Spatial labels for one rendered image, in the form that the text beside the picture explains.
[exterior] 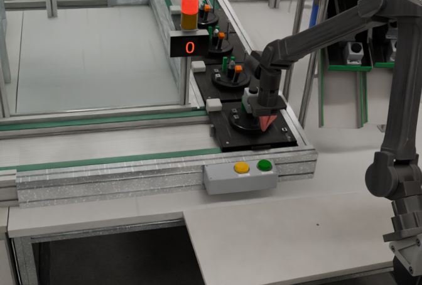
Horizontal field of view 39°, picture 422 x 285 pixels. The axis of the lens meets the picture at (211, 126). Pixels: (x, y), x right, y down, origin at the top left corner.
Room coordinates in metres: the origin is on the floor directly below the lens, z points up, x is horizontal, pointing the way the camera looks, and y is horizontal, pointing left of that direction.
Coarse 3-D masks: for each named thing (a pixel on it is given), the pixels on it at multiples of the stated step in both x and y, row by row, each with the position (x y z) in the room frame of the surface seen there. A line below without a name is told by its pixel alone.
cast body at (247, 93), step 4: (248, 88) 1.58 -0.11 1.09; (252, 88) 1.56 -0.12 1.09; (256, 88) 1.57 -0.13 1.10; (244, 92) 1.57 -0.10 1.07; (248, 92) 1.55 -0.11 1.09; (252, 92) 1.55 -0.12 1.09; (256, 92) 1.55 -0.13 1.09; (244, 96) 1.57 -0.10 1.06; (248, 96) 1.54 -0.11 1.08; (252, 96) 1.54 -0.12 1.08; (256, 96) 1.54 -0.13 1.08; (244, 100) 1.56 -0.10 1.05; (244, 104) 1.56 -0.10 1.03; (248, 104) 1.53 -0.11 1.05; (248, 108) 1.53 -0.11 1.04; (248, 112) 1.53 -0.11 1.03
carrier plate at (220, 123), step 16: (208, 112) 1.60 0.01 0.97; (224, 112) 1.60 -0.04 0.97; (224, 128) 1.51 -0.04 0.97; (272, 128) 1.53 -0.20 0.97; (288, 128) 1.54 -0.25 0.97; (224, 144) 1.43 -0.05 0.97; (240, 144) 1.43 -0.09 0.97; (256, 144) 1.44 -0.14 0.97; (272, 144) 1.45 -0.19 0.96; (288, 144) 1.47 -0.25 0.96
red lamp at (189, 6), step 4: (184, 0) 1.61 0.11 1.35; (188, 0) 1.60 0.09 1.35; (192, 0) 1.60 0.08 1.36; (196, 0) 1.61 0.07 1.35; (184, 4) 1.60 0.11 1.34; (188, 4) 1.60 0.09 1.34; (192, 4) 1.60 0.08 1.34; (196, 4) 1.61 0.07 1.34; (184, 8) 1.60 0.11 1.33; (188, 8) 1.60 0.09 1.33; (192, 8) 1.60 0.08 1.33; (196, 8) 1.61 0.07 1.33; (184, 12) 1.60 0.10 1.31; (188, 12) 1.60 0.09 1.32; (192, 12) 1.60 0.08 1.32; (196, 12) 1.61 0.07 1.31
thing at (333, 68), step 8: (328, 0) 1.80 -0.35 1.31; (328, 8) 1.77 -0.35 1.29; (328, 16) 1.74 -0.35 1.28; (360, 32) 1.69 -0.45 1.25; (368, 32) 1.65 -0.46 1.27; (360, 40) 1.66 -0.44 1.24; (328, 48) 1.62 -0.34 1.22; (336, 48) 1.62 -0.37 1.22; (368, 48) 1.61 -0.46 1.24; (328, 56) 1.57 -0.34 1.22; (336, 56) 1.60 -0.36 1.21; (368, 56) 1.59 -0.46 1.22; (328, 64) 1.55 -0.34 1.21; (336, 64) 1.57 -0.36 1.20; (368, 64) 1.58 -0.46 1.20
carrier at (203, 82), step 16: (192, 64) 1.87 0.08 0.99; (224, 64) 1.84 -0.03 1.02; (240, 64) 1.93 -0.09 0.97; (208, 80) 1.80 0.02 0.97; (224, 80) 1.77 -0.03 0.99; (240, 80) 1.78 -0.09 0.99; (256, 80) 1.82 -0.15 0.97; (208, 96) 1.69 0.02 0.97; (224, 96) 1.70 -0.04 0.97; (240, 96) 1.71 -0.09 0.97
